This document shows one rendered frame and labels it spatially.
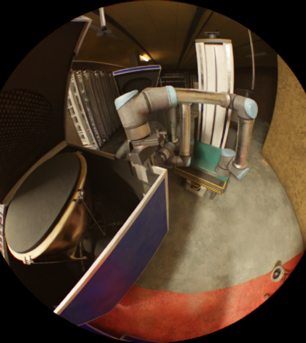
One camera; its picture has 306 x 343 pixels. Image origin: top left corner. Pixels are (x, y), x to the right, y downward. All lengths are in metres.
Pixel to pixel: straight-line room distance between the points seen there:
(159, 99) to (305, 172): 2.33
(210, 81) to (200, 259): 1.75
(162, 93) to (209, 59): 0.97
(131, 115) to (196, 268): 1.32
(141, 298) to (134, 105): 1.45
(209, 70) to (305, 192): 2.19
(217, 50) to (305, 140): 1.84
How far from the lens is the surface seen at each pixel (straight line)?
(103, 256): 0.37
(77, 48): 0.68
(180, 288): 1.31
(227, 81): 1.21
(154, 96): 0.40
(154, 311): 1.39
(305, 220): 2.43
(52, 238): 0.54
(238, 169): 1.10
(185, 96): 0.61
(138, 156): 0.41
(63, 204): 0.53
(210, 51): 1.33
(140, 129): 0.40
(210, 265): 1.35
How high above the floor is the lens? 1.28
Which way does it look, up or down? 43 degrees down
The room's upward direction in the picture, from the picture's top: 9 degrees counter-clockwise
